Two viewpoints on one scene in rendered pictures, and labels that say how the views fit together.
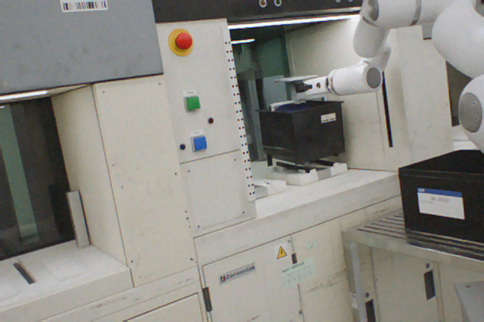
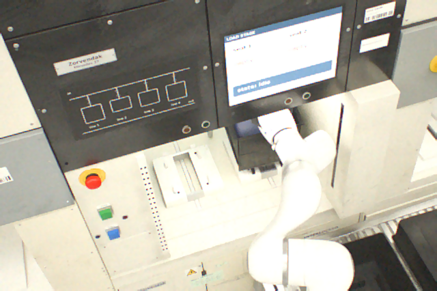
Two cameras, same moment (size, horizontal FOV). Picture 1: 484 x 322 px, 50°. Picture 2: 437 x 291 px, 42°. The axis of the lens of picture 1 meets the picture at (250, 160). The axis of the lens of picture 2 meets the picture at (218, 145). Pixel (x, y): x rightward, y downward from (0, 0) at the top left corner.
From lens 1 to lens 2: 1.41 m
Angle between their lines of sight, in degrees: 43
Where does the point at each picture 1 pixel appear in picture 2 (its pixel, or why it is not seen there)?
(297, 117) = (245, 142)
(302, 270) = (210, 277)
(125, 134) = (43, 242)
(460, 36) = not seen: outside the picture
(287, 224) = (199, 257)
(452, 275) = not seen: hidden behind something
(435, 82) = (407, 136)
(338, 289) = (244, 280)
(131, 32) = (39, 188)
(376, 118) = not seen: hidden behind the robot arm
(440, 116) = (403, 160)
